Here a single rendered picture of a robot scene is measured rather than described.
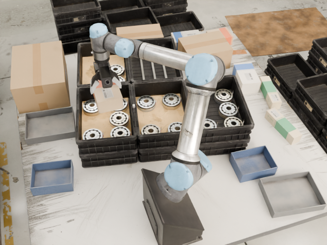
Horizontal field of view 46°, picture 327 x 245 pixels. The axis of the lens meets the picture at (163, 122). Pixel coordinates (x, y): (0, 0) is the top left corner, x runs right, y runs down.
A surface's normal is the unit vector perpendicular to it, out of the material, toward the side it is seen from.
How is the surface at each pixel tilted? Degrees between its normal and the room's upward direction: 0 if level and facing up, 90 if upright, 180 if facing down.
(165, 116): 0
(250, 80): 0
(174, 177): 61
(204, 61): 47
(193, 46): 0
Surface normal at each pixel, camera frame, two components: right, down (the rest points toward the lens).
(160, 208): 0.66, -0.65
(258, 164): 0.02, -0.67
